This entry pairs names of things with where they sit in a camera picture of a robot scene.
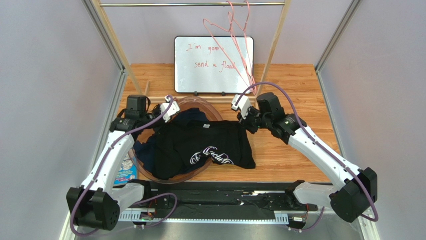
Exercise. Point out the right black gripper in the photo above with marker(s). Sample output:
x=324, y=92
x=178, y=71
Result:
x=250, y=121

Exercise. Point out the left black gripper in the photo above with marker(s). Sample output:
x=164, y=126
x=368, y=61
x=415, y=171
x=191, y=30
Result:
x=158, y=110

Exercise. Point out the black floral t-shirt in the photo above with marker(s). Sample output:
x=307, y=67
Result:
x=187, y=144

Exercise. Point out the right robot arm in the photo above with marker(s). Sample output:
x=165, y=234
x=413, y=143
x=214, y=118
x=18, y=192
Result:
x=352, y=189

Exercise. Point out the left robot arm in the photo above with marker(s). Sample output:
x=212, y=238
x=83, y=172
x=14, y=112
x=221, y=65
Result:
x=95, y=205

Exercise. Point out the navy blue garment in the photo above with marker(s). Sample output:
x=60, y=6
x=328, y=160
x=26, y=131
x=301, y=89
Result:
x=145, y=151

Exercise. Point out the transparent brown plastic basin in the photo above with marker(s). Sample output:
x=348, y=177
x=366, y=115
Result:
x=185, y=103

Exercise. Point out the whiteboard with red writing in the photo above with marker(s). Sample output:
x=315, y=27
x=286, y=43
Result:
x=197, y=64

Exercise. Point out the blue illustrated booklet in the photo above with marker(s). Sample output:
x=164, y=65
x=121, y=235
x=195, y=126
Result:
x=127, y=172

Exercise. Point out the metal hanging rod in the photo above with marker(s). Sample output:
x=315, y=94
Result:
x=213, y=4

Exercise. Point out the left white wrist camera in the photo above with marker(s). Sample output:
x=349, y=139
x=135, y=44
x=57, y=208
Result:
x=169, y=109

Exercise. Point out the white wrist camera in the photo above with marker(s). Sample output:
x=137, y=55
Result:
x=242, y=104
x=169, y=109

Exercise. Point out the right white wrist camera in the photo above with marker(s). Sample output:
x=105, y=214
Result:
x=242, y=104

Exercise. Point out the front pink wire hanger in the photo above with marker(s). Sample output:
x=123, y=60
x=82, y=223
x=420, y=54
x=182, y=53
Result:
x=225, y=44

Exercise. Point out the pink wire hanger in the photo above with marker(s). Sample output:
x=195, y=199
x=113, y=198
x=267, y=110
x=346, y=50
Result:
x=225, y=44
x=247, y=60

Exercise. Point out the rear pink wire hanger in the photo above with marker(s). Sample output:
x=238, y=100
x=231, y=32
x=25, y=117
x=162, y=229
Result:
x=247, y=60

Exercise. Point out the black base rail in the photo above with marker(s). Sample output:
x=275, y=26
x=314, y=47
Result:
x=219, y=202

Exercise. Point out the left aluminium frame post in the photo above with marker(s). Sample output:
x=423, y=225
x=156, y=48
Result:
x=107, y=33

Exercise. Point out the aluminium frame post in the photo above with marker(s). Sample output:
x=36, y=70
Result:
x=107, y=33
x=342, y=26

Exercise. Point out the wooden clothes rack frame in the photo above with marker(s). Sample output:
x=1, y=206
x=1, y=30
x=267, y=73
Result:
x=228, y=98

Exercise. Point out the right aluminium frame post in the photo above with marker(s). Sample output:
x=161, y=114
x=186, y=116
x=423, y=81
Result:
x=342, y=26

